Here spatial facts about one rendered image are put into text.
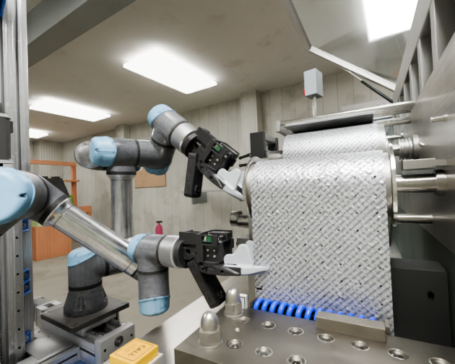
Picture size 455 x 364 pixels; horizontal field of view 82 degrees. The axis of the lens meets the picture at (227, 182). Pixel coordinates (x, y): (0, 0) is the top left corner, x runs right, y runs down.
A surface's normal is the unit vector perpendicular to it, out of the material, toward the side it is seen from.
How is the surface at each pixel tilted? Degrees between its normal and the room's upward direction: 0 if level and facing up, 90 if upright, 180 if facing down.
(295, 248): 90
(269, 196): 90
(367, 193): 90
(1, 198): 85
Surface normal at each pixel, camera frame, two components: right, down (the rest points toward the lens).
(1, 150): 0.85, -0.05
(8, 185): 0.38, -0.12
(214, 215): -0.54, 0.00
